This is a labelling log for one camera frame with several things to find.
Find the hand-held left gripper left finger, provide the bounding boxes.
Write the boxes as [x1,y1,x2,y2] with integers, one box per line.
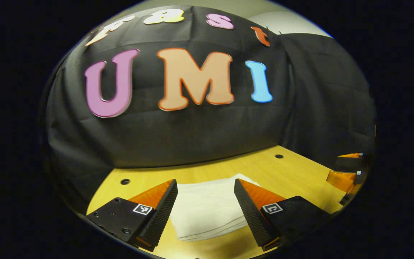
[85,179,179,252]

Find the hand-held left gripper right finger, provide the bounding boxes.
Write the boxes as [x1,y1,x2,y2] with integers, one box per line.
[234,178,333,251]

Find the white jeans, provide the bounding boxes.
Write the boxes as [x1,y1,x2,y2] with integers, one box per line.
[169,173,261,241]

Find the black backdrop cloth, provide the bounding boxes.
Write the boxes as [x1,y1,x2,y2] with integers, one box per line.
[42,5,377,216]

